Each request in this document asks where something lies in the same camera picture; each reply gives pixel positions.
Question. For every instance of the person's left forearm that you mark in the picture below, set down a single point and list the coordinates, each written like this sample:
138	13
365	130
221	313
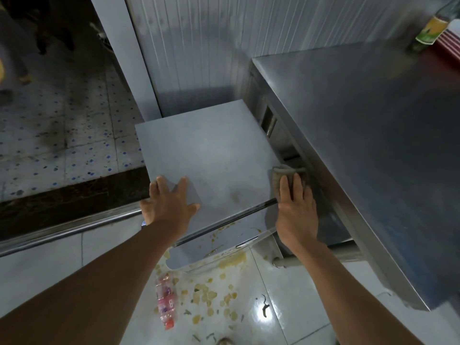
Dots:
90	283

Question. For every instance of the person's right hand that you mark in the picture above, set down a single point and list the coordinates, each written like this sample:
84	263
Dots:
296	219

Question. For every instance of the stack of white red plates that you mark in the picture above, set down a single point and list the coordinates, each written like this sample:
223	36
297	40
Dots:
451	41

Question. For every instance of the brown cleaning cloth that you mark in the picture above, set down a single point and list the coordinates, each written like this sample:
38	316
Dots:
284	170

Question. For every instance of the pink label plastic bottle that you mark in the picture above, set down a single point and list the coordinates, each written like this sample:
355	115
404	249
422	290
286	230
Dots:
165	301

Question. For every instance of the green glass bottle yellow label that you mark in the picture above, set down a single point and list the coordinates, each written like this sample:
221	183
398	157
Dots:
431	30

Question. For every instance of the small silver fridge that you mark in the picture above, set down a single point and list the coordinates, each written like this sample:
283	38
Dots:
208	158

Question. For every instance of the person's left hand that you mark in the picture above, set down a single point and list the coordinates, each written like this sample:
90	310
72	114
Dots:
169	211

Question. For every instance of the person's right forearm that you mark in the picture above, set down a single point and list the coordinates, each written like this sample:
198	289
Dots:
345	298

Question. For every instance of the stainless steel table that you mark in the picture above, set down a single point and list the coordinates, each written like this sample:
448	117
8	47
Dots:
359	140

